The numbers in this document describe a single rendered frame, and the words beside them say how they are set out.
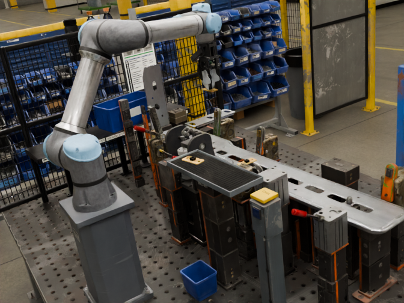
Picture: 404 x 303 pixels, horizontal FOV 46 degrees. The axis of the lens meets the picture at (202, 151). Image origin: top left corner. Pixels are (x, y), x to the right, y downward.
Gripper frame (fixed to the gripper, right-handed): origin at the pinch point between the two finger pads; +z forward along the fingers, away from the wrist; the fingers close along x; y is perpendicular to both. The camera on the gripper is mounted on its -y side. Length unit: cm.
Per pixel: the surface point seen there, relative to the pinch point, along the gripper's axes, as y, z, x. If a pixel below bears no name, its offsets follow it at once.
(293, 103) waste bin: -203, 115, 238
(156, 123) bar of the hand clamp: -18.7, 15.8, -19.7
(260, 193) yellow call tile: 75, 12, -35
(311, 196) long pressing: 67, 28, -7
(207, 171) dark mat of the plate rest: 50, 12, -37
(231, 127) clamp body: -13.3, 28.8, 18.9
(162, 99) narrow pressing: -47.7, 14.8, -0.1
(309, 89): -155, 86, 217
